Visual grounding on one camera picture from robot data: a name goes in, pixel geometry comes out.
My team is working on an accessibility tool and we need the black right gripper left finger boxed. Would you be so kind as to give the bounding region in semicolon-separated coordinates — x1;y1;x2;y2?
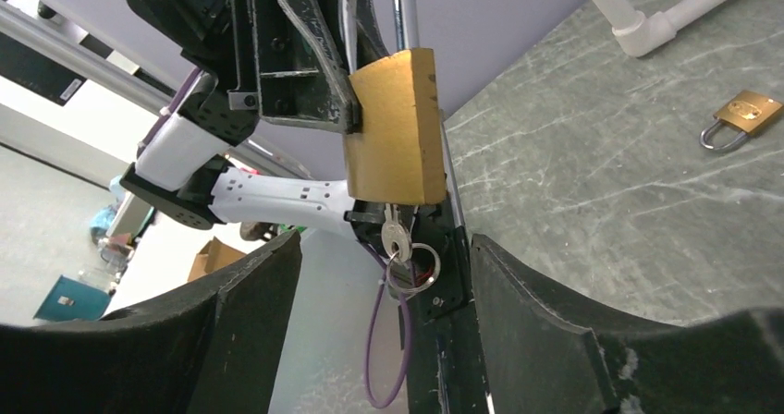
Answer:
1;232;302;413

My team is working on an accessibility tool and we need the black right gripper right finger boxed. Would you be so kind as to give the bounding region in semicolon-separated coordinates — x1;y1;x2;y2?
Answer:
471;234;783;413

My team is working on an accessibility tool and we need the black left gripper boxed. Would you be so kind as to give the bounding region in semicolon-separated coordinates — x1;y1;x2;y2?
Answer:
126;0;388;146

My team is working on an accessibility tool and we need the large brass padlock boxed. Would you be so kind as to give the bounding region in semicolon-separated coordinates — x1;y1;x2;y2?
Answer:
339;0;447;206

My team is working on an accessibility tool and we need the silver key ring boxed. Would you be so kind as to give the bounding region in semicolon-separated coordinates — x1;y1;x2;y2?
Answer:
385;242;442;296

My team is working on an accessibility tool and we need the silver key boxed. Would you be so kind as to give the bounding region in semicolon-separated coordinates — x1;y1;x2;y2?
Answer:
381;203;412;262

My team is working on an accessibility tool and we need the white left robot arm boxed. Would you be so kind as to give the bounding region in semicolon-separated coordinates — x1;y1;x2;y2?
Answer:
121;0;386;241

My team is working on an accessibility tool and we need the small brass padlock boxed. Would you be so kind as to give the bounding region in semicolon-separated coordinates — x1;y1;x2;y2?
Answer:
699;90;783;153

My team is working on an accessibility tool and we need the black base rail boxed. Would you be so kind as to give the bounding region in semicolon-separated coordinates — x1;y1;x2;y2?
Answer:
363;140;494;413

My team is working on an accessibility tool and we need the white pvc pipe frame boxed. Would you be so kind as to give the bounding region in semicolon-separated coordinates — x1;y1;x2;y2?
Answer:
560;0;776;58

